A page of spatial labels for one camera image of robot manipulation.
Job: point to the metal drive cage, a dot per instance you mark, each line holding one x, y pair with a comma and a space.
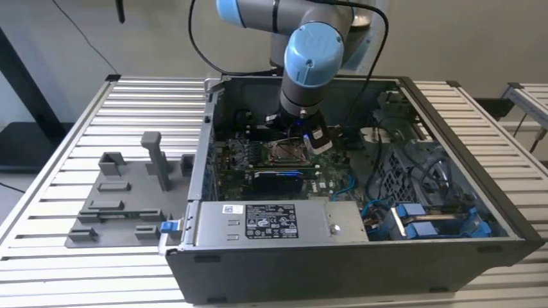
398, 179

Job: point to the silver thumbscrew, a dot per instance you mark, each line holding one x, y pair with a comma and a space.
335, 228

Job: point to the metal slat side table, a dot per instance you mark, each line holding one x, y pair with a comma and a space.
535, 93

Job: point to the silver power supply unit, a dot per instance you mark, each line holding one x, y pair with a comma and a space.
223, 231

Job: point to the grey parts rack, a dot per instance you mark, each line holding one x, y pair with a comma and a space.
128, 195

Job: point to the blue case latch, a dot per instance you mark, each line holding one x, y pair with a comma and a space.
168, 226

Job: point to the black RAM stick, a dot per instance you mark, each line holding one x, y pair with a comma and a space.
283, 165

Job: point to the green RAM stick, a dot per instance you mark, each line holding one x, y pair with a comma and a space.
124, 214

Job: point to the black floor stand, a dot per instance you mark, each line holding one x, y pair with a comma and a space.
23, 83

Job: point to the dark grey PC case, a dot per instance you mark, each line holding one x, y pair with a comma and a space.
299, 276

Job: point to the green motherboard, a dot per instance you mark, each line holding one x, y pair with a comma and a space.
331, 170

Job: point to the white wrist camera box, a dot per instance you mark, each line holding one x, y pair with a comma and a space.
322, 144

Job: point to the grey case latch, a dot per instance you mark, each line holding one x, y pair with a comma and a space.
391, 97

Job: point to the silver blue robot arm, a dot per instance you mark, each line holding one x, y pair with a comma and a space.
299, 93

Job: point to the silver rounded metal bracket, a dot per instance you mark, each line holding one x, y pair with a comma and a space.
368, 134

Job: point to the blue disk carrier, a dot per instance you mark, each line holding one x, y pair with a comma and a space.
419, 230
411, 211

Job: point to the blue plastic bracket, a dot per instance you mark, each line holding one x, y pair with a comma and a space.
482, 224

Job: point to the black hanging rod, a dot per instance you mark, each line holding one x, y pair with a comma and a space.
120, 11

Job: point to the black graphics card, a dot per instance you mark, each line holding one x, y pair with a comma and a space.
274, 186

